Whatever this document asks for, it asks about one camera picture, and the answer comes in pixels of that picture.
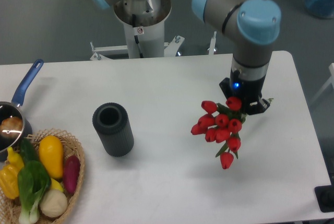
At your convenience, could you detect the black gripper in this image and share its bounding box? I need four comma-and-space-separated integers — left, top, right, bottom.
219, 70, 271, 115

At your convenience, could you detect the red tulip bouquet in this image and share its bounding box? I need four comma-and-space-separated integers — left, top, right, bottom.
190, 97, 249, 169

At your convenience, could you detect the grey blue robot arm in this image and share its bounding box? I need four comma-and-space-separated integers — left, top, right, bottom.
93, 0, 281, 115

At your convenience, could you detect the black device at edge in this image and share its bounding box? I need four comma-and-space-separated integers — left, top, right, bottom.
314, 185, 333, 213

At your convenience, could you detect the dark grey ribbed vase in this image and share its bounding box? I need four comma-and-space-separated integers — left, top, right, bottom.
92, 102, 134, 157

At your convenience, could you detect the purple eggplant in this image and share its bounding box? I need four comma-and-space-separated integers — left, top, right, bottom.
63, 155, 80, 194

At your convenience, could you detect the yellow squash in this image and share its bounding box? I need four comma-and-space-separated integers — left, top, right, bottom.
39, 135, 64, 180

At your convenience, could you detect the yellow lemon piece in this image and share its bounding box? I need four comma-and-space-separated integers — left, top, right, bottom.
50, 178, 64, 192

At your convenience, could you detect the white garlic bulb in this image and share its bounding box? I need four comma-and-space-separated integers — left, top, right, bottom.
40, 189, 68, 218

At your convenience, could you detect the dark green cucumber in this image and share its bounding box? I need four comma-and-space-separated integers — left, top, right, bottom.
19, 138, 39, 164

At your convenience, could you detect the green bok choy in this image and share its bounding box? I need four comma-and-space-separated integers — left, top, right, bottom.
18, 160, 51, 223

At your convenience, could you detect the brown bread bun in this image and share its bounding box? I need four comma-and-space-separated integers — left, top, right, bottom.
1, 116, 23, 140

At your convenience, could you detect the small yellow pepper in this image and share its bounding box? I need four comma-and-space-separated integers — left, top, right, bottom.
7, 147, 24, 171

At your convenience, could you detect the yellow bell pepper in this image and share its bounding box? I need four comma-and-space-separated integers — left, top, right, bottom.
1, 164, 19, 199

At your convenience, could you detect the woven wicker basket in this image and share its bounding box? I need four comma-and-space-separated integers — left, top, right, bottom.
1, 128, 85, 223

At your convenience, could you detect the white frame at right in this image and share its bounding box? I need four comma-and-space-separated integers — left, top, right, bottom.
310, 63, 333, 105

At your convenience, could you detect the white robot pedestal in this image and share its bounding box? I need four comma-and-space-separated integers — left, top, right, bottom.
90, 0, 218, 61

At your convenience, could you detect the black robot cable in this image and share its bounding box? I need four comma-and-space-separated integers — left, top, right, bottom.
132, 14, 144, 58

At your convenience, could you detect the blue handled saucepan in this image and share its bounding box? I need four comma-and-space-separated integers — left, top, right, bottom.
1, 59, 44, 162

